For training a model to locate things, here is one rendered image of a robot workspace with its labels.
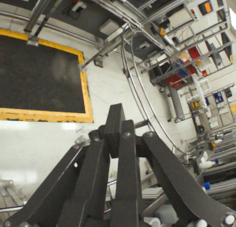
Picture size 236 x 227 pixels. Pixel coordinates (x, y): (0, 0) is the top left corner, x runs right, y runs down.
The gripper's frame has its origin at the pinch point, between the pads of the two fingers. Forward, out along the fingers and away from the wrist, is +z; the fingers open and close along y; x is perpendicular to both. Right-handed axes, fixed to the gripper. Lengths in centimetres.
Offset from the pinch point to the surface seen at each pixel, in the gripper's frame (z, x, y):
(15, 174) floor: 43, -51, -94
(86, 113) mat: 130, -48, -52
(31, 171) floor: 54, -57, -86
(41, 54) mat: 133, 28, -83
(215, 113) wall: 492, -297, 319
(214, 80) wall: 551, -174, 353
